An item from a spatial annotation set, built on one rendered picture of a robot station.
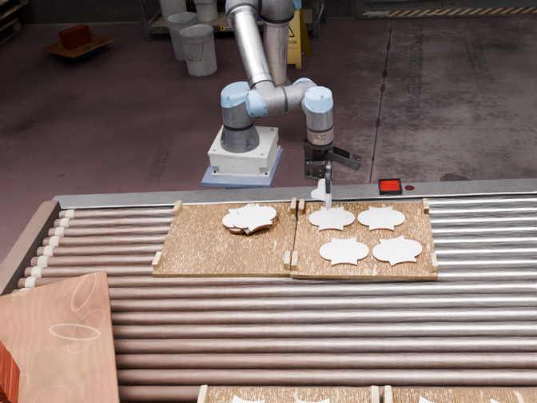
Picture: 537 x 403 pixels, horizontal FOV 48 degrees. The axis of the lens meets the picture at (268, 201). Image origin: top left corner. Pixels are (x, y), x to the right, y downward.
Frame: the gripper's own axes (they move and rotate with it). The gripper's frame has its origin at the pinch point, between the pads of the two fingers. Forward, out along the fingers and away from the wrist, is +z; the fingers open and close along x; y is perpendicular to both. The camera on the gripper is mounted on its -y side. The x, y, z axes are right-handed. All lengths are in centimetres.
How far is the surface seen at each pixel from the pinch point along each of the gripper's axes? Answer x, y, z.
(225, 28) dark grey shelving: -415, 121, 90
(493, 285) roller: 27, -44, 11
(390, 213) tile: -1.8, -18.2, 8.1
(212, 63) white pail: -338, 120, 93
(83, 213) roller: -7, 87, 11
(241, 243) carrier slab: 11.8, 27.2, 9.0
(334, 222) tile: 2.6, -0.9, 8.1
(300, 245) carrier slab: 12.8, 9.1, 9.0
